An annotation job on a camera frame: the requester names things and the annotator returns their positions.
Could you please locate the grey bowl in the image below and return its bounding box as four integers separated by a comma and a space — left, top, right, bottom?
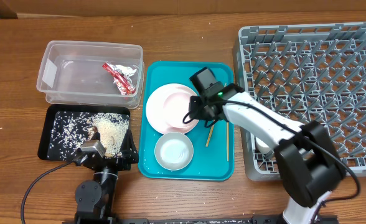
154, 132, 194, 171

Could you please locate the red foil wrapper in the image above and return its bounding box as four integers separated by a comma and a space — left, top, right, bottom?
102, 62, 137, 95

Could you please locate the pink bowl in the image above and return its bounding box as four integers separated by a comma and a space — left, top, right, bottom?
163, 91, 197, 129

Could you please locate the white cylindrical cup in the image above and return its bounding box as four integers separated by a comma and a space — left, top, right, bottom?
255, 138, 275, 154

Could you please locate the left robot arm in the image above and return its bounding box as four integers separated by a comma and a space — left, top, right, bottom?
73, 130, 139, 223

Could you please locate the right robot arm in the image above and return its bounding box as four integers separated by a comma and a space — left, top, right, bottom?
187, 82, 347, 223

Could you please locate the black food waste tray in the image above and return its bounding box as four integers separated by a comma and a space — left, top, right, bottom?
38, 105, 130, 161

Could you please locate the wooden chopstick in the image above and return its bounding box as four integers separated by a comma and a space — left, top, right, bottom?
205, 82, 228, 148

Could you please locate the teal plastic tray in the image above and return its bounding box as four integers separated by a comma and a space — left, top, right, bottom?
138, 61, 235, 181

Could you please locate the white round plate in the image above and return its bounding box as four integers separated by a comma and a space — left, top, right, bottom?
145, 83, 199, 134

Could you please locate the clear plastic bin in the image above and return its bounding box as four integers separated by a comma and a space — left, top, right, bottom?
36, 40, 144, 109

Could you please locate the grey dish rack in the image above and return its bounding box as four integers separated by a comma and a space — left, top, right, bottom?
233, 22, 366, 177

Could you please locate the black left camera cable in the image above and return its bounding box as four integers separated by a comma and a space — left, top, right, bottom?
20, 160, 78, 224

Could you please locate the black table edge frame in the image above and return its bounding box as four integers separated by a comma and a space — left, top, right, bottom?
61, 214, 339, 224

